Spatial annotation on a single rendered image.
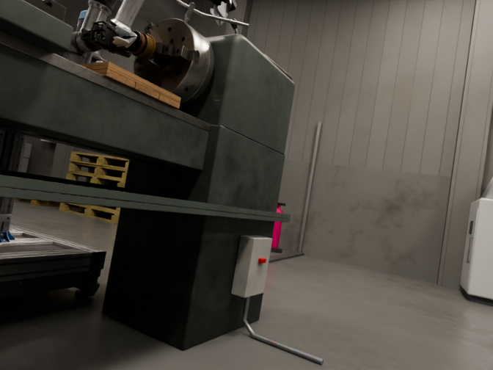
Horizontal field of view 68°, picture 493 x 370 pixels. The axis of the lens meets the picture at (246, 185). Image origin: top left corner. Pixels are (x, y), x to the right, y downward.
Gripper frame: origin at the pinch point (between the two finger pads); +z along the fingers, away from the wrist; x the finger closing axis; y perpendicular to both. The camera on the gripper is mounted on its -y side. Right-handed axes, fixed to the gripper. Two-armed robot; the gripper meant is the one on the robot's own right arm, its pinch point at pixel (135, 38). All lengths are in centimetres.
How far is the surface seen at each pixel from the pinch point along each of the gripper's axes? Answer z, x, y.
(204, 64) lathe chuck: 12.5, -0.3, -22.7
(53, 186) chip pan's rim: 27, -52, 35
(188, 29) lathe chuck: 7.6, 10.4, -16.3
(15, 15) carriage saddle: 20, -19, 45
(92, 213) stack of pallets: -361, -101, -267
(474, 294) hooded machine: 119, -99, -338
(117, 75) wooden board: 14.8, -19.8, 15.1
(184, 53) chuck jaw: 10.4, 0.1, -13.6
